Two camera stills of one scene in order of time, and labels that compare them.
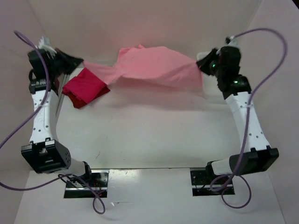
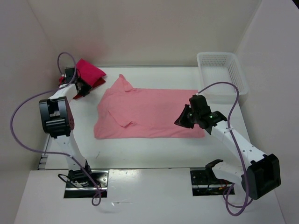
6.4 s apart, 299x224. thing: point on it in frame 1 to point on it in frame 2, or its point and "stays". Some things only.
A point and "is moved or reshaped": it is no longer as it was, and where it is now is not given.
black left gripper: x=72 y=63 to x=87 y=88
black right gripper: x=202 y=64 to x=181 y=121
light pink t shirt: x=158 y=63 to x=124 y=112
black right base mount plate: x=201 y=184 stays
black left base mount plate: x=98 y=181 stays
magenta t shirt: x=85 y=86 is moved or reshaped
